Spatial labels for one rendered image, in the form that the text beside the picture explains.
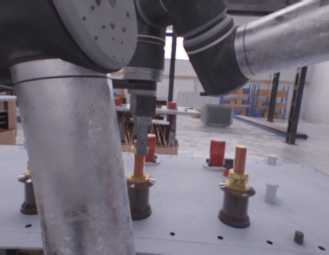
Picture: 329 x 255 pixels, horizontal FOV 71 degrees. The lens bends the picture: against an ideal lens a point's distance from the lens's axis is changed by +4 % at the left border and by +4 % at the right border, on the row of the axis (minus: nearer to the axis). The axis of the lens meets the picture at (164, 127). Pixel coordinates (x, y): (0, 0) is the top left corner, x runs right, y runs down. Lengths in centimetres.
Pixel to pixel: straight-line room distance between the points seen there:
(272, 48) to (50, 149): 36
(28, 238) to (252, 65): 59
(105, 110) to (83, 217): 11
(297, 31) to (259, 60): 6
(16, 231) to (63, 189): 42
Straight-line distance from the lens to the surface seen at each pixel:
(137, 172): 61
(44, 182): 26
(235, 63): 45
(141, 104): 52
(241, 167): 63
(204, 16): 45
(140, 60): 54
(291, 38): 42
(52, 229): 28
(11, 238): 65
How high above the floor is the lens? 170
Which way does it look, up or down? 9 degrees down
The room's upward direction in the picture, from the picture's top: 3 degrees clockwise
